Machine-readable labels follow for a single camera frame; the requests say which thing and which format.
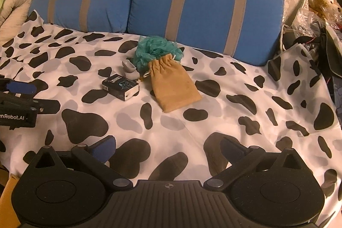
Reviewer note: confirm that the pile of plastic bags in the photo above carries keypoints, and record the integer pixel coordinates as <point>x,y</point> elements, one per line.
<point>307,19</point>

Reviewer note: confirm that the cardboard box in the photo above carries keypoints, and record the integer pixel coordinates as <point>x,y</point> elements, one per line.
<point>9,201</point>

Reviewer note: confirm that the grey silicone earbud case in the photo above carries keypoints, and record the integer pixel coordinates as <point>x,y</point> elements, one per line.
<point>129,70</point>

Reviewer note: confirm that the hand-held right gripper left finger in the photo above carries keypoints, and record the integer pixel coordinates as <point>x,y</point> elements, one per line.
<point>105,149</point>

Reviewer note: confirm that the small black box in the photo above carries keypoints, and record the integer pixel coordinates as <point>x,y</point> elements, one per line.
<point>117,85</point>

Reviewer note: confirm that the cow print blanket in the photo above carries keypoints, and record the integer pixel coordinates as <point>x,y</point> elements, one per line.
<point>213,110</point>

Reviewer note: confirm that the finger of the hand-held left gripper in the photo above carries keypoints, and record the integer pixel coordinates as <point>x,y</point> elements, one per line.
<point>21,88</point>
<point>45,106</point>

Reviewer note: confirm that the brown teddy bear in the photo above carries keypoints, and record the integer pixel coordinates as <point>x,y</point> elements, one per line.
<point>324,2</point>

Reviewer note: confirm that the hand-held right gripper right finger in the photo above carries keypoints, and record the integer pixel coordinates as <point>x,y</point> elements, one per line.
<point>230,149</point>

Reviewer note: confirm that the teal bath loofah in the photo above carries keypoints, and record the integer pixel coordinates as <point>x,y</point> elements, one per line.
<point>149,49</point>

